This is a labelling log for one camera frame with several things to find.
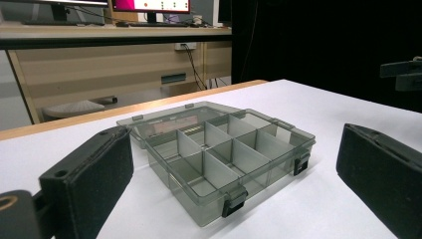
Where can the black chair lever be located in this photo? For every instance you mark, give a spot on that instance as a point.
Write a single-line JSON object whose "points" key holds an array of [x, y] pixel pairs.
{"points": [[107, 99]]}

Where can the black curtain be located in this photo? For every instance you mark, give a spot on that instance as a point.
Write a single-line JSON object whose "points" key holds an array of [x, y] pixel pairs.
{"points": [[315, 40]]}

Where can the transparent grey compartment box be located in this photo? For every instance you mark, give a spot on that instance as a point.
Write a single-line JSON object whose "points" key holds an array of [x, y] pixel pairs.
{"points": [[219, 166]]}

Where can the wooden desk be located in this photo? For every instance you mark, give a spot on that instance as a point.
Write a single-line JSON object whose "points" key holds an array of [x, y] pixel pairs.
{"points": [[99, 66]]}

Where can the white power outlet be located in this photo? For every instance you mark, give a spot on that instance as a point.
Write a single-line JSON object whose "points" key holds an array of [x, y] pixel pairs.
{"points": [[185, 46]]}

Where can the black keyboard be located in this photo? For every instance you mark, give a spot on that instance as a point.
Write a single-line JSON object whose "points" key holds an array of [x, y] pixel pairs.
{"points": [[156, 24]]}

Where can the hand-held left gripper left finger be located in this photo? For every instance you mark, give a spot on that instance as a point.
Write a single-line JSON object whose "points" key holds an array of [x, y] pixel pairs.
{"points": [[89, 179]]}

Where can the monitor with pink screen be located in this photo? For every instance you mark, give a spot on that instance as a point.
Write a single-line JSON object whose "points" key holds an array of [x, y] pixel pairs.
{"points": [[156, 5]]}

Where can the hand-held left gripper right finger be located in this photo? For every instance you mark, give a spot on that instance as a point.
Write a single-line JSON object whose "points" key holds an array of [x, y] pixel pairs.
{"points": [[384, 176]]}

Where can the dark monitor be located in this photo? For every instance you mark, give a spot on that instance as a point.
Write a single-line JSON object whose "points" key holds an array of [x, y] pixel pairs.
{"points": [[59, 10]]}

